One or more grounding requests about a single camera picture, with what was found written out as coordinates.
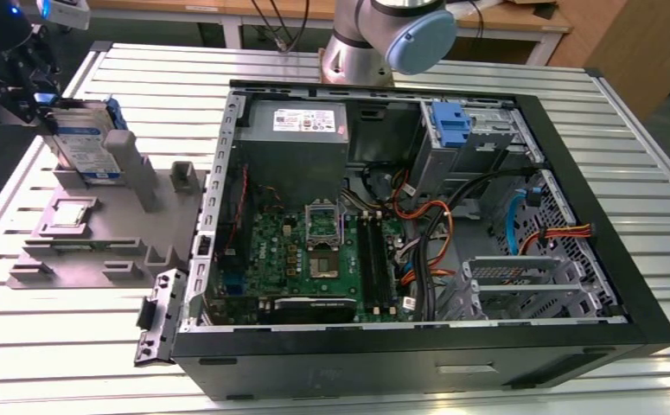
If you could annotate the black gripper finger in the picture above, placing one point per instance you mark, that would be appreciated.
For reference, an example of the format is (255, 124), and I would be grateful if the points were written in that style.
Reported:
(17, 104)
(42, 69)

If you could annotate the hard disk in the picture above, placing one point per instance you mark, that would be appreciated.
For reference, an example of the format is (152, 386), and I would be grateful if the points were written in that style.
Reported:
(80, 138)

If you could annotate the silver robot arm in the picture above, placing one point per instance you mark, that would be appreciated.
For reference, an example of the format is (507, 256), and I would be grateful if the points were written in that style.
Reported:
(357, 60)

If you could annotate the grey metal disk bay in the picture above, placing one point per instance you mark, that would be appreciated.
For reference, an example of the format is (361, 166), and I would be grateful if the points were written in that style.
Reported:
(524, 289)

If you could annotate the silver CPU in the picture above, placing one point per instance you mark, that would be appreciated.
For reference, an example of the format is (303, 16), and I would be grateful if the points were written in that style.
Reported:
(69, 215)

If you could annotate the green RAM stick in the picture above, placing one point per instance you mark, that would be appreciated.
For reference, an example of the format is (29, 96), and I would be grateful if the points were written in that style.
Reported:
(80, 246)

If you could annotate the grey parts rack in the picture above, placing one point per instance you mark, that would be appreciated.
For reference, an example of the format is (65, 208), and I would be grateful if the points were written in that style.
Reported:
(120, 255)

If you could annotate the grey power supply unit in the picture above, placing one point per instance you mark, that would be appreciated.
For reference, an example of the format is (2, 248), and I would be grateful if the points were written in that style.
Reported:
(293, 164)

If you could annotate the green motherboard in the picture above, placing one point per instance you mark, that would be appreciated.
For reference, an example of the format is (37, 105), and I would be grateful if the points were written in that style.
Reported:
(279, 259)

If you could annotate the locking lever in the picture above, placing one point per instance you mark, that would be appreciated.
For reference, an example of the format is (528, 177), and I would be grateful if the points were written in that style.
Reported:
(341, 229)

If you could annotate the CPU socket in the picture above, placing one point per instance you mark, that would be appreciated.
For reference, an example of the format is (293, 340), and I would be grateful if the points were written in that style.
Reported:
(324, 267)

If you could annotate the black graphics card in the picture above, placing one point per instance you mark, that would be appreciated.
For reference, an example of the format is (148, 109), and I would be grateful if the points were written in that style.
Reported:
(311, 311)

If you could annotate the black RAM slot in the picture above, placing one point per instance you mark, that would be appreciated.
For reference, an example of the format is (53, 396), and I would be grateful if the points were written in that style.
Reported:
(368, 259)
(383, 259)

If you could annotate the grey metal drive cage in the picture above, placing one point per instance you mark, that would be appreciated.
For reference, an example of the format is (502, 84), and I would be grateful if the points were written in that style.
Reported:
(484, 142)

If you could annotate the black PC case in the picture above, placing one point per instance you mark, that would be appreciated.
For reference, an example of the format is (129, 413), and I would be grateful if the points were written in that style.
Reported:
(368, 363)

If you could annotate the wooden desk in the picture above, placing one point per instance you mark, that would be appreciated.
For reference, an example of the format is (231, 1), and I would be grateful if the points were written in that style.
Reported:
(556, 27)

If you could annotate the brown wooden cabinet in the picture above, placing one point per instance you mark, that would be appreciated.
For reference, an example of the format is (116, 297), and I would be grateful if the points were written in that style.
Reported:
(646, 52)

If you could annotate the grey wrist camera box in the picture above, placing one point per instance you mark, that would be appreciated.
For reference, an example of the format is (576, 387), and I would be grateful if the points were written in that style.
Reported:
(69, 15)

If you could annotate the grey card retainer bracket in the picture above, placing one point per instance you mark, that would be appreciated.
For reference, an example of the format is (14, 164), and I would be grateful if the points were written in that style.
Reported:
(161, 320)

